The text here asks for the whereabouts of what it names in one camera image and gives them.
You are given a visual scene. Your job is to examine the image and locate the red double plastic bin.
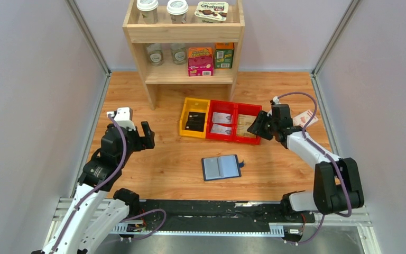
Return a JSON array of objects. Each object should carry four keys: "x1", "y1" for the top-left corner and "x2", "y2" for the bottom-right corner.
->
[{"x1": 206, "y1": 100, "x2": 262, "y2": 145}]

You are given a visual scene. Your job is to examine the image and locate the yellow plastic bin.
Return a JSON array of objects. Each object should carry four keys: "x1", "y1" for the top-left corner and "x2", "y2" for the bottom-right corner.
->
[{"x1": 179, "y1": 97, "x2": 210, "y2": 139}]

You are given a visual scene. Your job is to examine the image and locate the blue leather card holder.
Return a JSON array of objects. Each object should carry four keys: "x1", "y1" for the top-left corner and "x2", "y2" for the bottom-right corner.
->
[{"x1": 201, "y1": 155, "x2": 245, "y2": 182}]

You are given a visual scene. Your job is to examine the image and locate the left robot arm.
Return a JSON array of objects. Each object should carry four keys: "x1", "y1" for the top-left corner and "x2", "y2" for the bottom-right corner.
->
[{"x1": 37, "y1": 120, "x2": 155, "y2": 253}]

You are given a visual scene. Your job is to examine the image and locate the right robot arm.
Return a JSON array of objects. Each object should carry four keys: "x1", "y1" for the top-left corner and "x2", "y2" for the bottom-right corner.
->
[{"x1": 247, "y1": 104, "x2": 364, "y2": 222}]

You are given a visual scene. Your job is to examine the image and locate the lower silver credit card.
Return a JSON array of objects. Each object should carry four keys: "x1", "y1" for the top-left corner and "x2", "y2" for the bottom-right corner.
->
[{"x1": 210, "y1": 123, "x2": 232, "y2": 135}]

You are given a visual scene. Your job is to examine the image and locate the silver credit card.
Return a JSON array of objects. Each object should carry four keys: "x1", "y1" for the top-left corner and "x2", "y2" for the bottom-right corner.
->
[
  {"x1": 210, "y1": 123, "x2": 232, "y2": 135},
  {"x1": 212, "y1": 112, "x2": 232, "y2": 124}
]

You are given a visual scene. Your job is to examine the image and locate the upper silver credit card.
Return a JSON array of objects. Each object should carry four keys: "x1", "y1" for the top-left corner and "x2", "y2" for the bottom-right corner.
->
[{"x1": 212, "y1": 112, "x2": 232, "y2": 124}]

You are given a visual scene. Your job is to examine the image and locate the black credit card stack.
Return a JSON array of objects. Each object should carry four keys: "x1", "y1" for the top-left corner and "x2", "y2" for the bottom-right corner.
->
[{"x1": 184, "y1": 112, "x2": 206, "y2": 132}]

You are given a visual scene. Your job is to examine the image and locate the pink white small box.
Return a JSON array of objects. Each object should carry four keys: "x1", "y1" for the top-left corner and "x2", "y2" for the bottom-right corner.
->
[{"x1": 292, "y1": 110, "x2": 319, "y2": 127}]

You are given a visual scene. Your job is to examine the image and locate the green orange carton box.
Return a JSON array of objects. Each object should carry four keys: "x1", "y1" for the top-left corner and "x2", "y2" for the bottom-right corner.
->
[{"x1": 214, "y1": 42, "x2": 234, "y2": 69}]

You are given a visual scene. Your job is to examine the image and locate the left glass jar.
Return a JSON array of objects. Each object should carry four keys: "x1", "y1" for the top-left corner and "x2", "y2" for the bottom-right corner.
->
[{"x1": 145, "y1": 43, "x2": 163, "y2": 66}]

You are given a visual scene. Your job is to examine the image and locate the glass jar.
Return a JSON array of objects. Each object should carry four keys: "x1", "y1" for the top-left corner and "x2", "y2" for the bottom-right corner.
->
[
  {"x1": 170, "y1": 43, "x2": 187, "y2": 65},
  {"x1": 145, "y1": 43, "x2": 163, "y2": 66}
]

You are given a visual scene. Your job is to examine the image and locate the right glass jar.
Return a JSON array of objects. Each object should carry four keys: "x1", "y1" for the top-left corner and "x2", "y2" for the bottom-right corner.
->
[{"x1": 170, "y1": 43, "x2": 187, "y2": 65}]

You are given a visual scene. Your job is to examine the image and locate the orange pink Scrub Mommy box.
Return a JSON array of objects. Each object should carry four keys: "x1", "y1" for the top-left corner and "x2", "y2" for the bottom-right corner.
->
[{"x1": 188, "y1": 47, "x2": 214, "y2": 77}]

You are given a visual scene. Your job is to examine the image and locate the wooden two-tier shelf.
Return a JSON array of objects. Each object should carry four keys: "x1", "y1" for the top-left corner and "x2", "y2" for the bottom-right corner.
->
[{"x1": 122, "y1": 1, "x2": 245, "y2": 110}]

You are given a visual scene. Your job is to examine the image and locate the left white-lidded paper cup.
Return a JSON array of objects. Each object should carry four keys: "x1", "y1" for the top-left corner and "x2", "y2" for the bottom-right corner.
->
[{"x1": 136, "y1": 0, "x2": 159, "y2": 24}]

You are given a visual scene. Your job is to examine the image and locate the white-lidded paper cup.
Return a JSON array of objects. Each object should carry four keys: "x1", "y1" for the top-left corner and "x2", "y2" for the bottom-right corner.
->
[
  {"x1": 136, "y1": 0, "x2": 159, "y2": 24},
  {"x1": 167, "y1": 0, "x2": 189, "y2": 24}
]

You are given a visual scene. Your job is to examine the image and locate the Chobani yogurt cup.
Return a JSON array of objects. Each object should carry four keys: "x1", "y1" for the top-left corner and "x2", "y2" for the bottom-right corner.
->
[{"x1": 194, "y1": 1, "x2": 229, "y2": 23}]

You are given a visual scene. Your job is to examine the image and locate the right white-lidded paper cup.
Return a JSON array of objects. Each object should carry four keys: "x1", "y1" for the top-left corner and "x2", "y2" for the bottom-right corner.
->
[{"x1": 167, "y1": 0, "x2": 189, "y2": 24}]

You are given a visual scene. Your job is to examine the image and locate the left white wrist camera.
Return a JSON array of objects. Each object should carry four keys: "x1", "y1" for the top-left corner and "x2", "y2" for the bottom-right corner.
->
[{"x1": 106, "y1": 107, "x2": 136, "y2": 131}]

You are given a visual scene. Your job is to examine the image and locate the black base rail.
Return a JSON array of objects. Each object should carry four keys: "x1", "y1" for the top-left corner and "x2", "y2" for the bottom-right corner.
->
[{"x1": 133, "y1": 199, "x2": 315, "y2": 233}]

